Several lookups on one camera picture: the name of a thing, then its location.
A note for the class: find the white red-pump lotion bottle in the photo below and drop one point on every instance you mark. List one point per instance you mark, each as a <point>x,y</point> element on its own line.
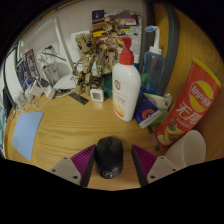
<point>126,90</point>

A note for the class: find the colourful printed box stack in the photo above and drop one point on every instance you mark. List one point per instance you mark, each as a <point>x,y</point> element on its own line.
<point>113,18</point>

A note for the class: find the small white cube clock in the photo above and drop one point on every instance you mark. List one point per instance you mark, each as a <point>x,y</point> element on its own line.
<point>97,95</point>

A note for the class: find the white mug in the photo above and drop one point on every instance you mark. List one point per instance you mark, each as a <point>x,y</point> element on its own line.
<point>188,150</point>

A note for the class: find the light blue mouse pad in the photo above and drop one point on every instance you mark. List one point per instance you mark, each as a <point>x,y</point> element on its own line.
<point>26,133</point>

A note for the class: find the dark pen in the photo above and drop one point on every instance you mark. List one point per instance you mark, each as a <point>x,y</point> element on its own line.
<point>154,137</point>

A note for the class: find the tan robot model figure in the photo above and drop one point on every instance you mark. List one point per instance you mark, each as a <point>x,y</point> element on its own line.
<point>90,63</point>

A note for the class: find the dark green bowl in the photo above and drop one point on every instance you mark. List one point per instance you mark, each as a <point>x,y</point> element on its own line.
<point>107,87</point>

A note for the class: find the blue model kit box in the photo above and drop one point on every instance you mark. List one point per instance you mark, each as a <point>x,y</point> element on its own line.
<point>28,68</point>

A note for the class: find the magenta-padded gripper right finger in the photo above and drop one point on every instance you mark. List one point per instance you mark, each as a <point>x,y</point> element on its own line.
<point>161,168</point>

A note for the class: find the black flat bar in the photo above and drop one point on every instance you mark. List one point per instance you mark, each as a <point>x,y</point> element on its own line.
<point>79,98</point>

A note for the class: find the black computer mouse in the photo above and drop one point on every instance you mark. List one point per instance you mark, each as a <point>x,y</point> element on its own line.
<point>109,156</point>

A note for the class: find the red chips can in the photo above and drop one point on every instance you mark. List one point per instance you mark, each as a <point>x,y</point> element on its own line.
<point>190,106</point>

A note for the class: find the blue small box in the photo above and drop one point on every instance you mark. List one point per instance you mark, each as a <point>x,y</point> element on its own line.
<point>146,111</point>

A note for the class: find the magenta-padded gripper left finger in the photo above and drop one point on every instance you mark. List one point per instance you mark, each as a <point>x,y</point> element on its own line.
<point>65,168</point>

